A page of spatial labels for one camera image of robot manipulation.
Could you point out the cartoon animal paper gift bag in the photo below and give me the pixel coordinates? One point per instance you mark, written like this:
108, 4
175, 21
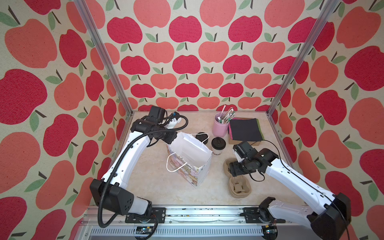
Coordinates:
190, 158

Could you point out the left aluminium corner post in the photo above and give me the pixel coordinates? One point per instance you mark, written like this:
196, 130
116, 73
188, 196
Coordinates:
90, 24

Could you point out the brown cardboard napkin tray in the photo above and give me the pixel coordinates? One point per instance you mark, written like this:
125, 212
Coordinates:
236, 142

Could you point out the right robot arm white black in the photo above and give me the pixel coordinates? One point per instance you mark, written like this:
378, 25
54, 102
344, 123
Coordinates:
327, 214

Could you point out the aluminium front rail frame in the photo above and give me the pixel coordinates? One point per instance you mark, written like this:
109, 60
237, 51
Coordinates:
191, 223

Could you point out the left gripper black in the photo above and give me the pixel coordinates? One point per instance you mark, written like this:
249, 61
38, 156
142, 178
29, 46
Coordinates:
173, 134

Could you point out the right aluminium corner post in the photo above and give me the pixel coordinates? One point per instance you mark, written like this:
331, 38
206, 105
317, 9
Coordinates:
319, 25

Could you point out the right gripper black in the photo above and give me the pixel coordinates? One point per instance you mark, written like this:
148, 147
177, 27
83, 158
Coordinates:
233, 169

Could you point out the aluminium corner post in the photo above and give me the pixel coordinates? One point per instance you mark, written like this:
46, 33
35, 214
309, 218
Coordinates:
319, 25
90, 24

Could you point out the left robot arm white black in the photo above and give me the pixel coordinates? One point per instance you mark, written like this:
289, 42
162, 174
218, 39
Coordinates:
110, 193

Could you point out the brown pulp cup carrier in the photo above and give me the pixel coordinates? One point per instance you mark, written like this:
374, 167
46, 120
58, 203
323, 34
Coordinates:
239, 187

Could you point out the pink cylindrical holder cup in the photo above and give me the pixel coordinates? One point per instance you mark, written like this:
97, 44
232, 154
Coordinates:
219, 129

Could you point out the single white paper cup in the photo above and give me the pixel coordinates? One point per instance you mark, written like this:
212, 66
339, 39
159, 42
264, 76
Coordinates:
217, 152

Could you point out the stack of dark napkins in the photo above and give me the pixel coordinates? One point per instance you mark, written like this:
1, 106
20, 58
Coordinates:
245, 130

